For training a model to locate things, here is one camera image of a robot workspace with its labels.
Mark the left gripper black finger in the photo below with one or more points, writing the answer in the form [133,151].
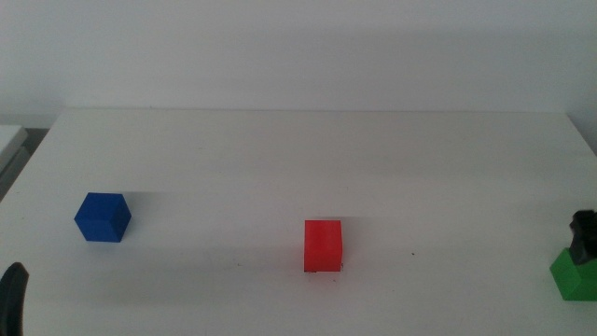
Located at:
[11,298]

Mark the red cube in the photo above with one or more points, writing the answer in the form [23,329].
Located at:
[323,246]

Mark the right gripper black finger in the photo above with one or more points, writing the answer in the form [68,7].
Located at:
[585,251]

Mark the blue cube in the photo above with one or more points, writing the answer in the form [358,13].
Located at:
[102,218]

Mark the green cube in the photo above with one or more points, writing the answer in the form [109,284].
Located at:
[571,280]

